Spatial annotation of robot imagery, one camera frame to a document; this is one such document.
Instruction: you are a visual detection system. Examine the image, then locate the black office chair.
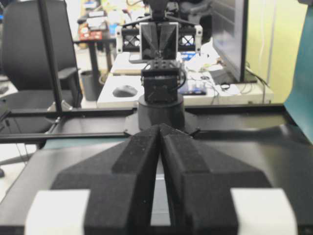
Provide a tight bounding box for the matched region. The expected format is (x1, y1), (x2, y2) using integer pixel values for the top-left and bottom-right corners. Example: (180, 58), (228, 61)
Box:
(0, 0), (83, 134)

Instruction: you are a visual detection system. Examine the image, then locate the black computer monitor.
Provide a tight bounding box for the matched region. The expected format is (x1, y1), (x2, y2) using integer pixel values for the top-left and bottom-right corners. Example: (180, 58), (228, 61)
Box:
(211, 0), (257, 83)

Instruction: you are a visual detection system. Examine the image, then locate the black cylindrical trash bin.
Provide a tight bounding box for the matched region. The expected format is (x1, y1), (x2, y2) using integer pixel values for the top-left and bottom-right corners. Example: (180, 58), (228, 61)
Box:
(81, 70), (101, 101)

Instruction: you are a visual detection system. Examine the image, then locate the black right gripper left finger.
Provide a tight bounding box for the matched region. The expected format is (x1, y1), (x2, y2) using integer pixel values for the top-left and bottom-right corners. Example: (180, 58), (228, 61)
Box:
(24, 125), (160, 235)

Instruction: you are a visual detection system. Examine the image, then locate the black computer mouse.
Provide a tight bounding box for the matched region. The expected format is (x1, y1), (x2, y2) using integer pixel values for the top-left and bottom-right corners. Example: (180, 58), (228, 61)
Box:
(112, 85), (138, 98)

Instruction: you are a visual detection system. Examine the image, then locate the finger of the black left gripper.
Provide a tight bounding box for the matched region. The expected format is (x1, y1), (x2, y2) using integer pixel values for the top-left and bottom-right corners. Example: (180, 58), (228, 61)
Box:
(142, 25), (158, 58)
(159, 24), (176, 58)

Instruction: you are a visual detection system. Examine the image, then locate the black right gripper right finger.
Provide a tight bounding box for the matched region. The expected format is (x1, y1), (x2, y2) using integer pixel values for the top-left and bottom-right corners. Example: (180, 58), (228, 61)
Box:
(160, 124), (298, 235)

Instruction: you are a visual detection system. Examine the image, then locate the teal backdrop sheet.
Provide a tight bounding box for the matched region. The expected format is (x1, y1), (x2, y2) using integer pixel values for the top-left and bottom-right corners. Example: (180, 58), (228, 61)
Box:
(284, 0), (313, 141)

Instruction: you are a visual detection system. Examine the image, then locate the black aluminium frame rail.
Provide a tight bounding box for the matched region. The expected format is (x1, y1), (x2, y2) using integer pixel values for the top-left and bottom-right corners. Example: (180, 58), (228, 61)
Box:
(37, 0), (63, 115)

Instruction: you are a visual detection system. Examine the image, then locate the white-edged left gripper body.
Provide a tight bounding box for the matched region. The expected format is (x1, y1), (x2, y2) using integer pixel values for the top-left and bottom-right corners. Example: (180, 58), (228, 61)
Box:
(139, 22), (179, 60)

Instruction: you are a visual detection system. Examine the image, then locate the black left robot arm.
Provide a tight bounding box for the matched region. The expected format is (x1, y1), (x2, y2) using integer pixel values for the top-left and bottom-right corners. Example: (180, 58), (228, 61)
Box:
(24, 20), (202, 235)

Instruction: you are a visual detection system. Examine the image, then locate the white desk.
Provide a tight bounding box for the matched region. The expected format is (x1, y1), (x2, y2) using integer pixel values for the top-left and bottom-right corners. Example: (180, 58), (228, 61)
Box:
(97, 52), (274, 109)

